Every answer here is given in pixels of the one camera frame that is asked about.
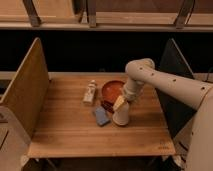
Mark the orange round bowl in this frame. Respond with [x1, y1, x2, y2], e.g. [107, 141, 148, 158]
[101, 80, 124, 113]

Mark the right dark side panel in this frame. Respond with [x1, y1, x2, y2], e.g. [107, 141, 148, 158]
[157, 38, 195, 138]

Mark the white small bottle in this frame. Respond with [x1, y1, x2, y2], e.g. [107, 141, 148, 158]
[83, 80, 97, 104]

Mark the blue sponge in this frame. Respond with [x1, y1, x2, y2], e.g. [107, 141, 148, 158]
[94, 106, 110, 126]

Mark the wooden shelf with brackets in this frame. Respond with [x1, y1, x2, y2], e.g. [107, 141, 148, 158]
[0, 0, 213, 32]

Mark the white paper cup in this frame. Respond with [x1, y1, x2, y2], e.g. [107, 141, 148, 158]
[112, 102, 129, 126]

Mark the left wooden side panel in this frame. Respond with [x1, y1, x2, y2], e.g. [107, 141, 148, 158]
[0, 38, 49, 143]

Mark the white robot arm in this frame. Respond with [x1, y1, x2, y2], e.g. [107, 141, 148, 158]
[122, 58, 213, 171]

